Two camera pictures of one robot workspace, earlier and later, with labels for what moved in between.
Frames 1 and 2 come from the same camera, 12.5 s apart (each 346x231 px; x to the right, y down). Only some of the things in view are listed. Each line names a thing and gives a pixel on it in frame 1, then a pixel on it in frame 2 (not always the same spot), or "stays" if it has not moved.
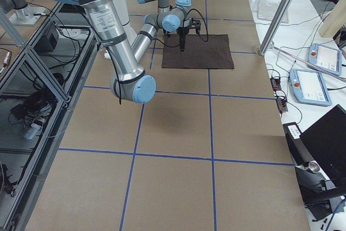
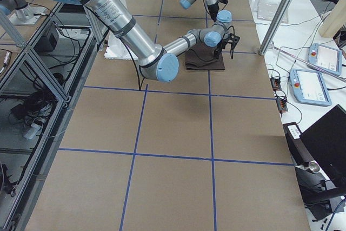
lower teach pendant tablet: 309,87 stays
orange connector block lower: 281,104 stays
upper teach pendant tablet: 327,58 stays
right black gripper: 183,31 → 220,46
